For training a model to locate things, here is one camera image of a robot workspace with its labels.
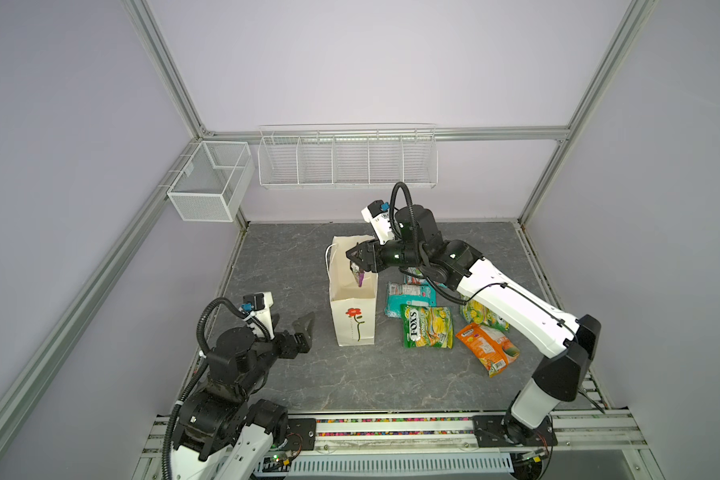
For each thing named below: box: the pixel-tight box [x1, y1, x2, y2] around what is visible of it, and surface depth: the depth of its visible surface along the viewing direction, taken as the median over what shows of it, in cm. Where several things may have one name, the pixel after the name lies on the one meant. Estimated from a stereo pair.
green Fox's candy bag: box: [400, 304, 455, 349], surface depth 91 cm
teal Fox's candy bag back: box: [384, 281, 437, 318], surface depth 98 cm
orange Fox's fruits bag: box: [456, 323, 521, 378], surface depth 86 cm
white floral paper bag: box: [325, 236, 378, 347], surface depth 77 cm
